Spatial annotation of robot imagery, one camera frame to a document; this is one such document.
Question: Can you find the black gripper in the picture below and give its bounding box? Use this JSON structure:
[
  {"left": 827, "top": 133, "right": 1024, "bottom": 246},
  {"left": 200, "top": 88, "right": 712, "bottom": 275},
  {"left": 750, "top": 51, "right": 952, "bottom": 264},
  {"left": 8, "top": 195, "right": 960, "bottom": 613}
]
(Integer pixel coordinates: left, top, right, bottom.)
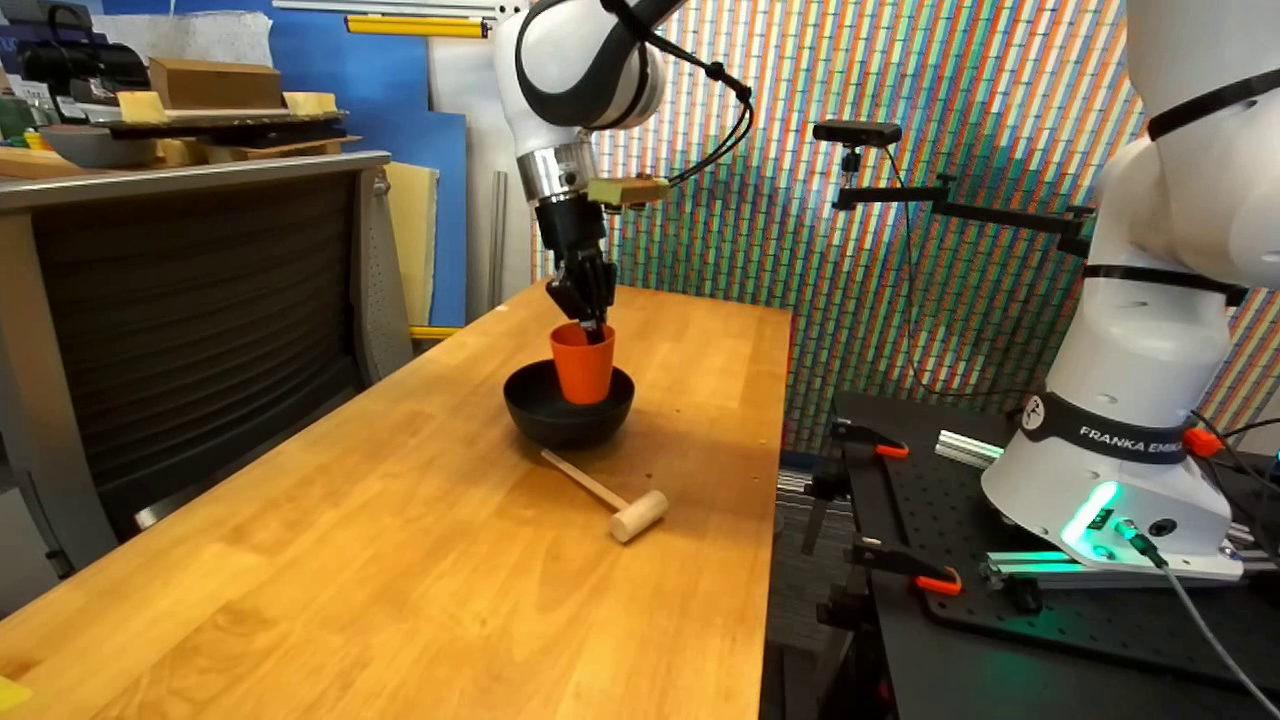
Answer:
[{"left": 536, "top": 195, "right": 615, "bottom": 337}]

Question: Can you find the orange plastic cup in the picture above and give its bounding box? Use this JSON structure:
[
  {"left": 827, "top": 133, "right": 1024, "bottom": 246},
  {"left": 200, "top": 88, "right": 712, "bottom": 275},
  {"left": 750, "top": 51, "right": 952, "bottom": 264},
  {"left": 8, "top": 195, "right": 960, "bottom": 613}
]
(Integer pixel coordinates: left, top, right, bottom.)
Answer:
[{"left": 553, "top": 323, "right": 615, "bottom": 410}]

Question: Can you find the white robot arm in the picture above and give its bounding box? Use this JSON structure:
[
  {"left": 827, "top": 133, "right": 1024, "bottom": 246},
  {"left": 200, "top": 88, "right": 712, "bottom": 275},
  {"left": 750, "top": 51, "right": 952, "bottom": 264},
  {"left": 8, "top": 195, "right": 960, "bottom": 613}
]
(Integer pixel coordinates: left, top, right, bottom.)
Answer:
[{"left": 494, "top": 0, "right": 1280, "bottom": 580}]

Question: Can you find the black bowl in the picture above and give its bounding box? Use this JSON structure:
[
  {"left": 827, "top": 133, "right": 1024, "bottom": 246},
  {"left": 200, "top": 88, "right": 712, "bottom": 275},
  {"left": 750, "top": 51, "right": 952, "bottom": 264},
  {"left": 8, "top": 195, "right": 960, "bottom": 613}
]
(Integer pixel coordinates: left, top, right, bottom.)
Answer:
[{"left": 504, "top": 360, "right": 638, "bottom": 449}]

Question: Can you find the small wooden mallet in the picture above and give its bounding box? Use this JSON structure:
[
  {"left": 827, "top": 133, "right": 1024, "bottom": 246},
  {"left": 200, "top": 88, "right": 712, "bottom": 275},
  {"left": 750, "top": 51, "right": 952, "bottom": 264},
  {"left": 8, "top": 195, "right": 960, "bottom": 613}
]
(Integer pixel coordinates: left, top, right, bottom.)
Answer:
[{"left": 541, "top": 449, "right": 669, "bottom": 544}]

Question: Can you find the orange black clamp far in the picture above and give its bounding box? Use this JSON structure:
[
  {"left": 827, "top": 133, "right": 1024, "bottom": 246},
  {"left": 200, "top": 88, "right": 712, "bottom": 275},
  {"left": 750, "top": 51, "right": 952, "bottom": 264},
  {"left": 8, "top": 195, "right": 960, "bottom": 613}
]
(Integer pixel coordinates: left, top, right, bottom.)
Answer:
[{"left": 799, "top": 416, "right": 912, "bottom": 554}]

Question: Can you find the orange black clamp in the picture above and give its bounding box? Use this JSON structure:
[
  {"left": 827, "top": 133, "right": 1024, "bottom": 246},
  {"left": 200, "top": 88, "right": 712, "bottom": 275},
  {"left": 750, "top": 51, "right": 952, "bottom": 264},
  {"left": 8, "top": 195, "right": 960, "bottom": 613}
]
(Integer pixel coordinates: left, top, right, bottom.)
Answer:
[
  {"left": 799, "top": 416, "right": 912, "bottom": 554},
  {"left": 851, "top": 537, "right": 966, "bottom": 602}
]

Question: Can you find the black mounting board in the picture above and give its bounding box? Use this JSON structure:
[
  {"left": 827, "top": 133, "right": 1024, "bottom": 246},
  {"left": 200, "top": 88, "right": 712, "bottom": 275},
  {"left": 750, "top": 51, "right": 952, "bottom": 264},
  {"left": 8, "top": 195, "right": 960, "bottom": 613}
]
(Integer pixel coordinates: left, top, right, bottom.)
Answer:
[{"left": 827, "top": 397, "right": 1280, "bottom": 700}]

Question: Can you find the grey mesh office chair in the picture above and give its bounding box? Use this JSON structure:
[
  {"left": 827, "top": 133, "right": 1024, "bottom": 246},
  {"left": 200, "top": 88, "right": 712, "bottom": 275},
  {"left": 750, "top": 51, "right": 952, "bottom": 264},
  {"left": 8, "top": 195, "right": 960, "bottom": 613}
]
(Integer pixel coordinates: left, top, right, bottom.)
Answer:
[{"left": 0, "top": 151, "right": 413, "bottom": 578}]

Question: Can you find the orange black clamp near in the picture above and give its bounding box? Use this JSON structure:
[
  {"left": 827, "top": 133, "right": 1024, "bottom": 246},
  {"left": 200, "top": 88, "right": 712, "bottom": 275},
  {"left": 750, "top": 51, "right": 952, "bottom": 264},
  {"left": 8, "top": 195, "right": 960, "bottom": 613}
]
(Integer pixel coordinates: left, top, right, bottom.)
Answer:
[{"left": 851, "top": 537, "right": 966, "bottom": 602}]

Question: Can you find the black camera on stand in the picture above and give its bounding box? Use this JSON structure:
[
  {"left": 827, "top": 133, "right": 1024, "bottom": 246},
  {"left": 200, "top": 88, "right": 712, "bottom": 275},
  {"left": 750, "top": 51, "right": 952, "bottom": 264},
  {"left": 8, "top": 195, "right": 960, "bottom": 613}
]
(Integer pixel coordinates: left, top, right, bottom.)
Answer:
[{"left": 814, "top": 121, "right": 1093, "bottom": 256}]

